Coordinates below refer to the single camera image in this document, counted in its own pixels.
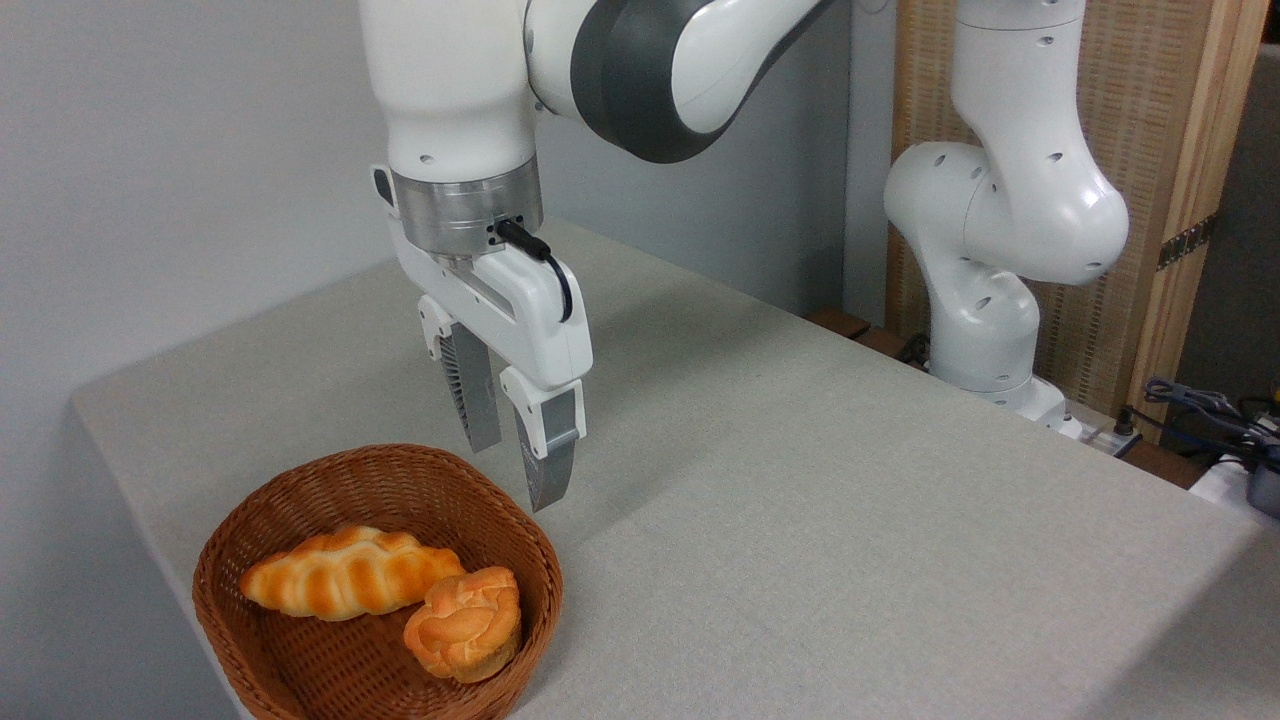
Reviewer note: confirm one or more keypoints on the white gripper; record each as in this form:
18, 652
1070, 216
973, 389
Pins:
530, 320

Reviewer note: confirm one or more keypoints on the round knotted bread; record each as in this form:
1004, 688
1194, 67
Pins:
465, 625

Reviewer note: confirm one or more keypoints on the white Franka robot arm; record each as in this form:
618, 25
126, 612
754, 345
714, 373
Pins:
440, 80

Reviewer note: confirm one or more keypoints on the long braided bread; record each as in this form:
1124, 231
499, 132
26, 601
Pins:
340, 580

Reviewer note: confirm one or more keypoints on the brown wicker basket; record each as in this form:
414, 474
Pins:
300, 660

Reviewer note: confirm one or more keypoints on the metal screen hinge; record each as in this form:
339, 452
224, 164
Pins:
1187, 241

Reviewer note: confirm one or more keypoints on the wooden rattan screen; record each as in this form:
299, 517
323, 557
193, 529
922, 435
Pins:
1140, 100

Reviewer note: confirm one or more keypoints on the white box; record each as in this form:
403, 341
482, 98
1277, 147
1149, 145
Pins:
1222, 482

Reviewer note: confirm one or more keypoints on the blue-grey device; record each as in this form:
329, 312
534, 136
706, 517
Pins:
1266, 485

